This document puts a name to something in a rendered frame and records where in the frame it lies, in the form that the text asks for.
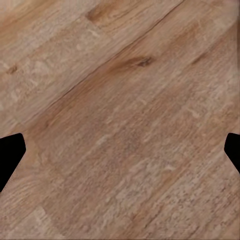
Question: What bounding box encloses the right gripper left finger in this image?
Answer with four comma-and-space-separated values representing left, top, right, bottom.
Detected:
0, 133, 26, 193

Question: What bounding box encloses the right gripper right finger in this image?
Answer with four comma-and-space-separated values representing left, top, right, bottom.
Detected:
224, 133, 240, 173

